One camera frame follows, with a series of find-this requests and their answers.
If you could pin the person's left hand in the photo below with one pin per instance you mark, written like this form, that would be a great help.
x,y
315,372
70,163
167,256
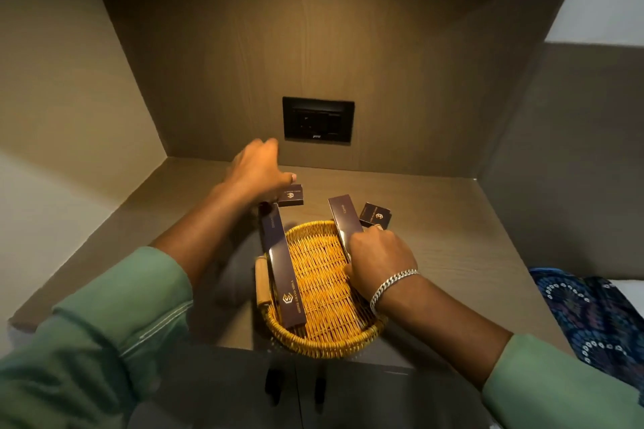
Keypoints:
x,y
254,170

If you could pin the person's right hand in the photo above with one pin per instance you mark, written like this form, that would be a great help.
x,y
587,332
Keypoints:
x,y
380,260

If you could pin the person's left thumb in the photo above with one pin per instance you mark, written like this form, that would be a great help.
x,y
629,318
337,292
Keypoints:
x,y
286,178

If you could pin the person's right thumb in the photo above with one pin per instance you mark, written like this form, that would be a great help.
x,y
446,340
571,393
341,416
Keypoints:
x,y
352,277

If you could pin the long dark purple box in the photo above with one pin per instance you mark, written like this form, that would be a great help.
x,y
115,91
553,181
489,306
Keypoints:
x,y
281,268
344,222

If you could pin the person's left forearm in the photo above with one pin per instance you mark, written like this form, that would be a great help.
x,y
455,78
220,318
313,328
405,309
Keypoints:
x,y
201,232

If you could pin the person's right forearm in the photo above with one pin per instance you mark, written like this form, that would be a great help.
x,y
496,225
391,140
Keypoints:
x,y
442,328

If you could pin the small dark purple box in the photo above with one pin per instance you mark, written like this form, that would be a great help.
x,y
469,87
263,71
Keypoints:
x,y
376,215
292,196

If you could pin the yellow wicker basket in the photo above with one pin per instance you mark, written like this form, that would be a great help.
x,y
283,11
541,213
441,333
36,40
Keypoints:
x,y
329,293

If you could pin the grey cabinet door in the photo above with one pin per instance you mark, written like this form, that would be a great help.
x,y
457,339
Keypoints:
x,y
392,398
216,388

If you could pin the blue patterned cloth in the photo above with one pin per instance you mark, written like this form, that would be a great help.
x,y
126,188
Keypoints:
x,y
588,318

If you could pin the green shirt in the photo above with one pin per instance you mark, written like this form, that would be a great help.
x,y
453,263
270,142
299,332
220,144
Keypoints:
x,y
90,343

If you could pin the white bed sheet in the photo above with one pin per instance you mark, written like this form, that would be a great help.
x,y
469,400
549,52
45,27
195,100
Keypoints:
x,y
631,295

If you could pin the black wall socket panel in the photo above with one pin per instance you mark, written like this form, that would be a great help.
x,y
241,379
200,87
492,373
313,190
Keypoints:
x,y
318,119

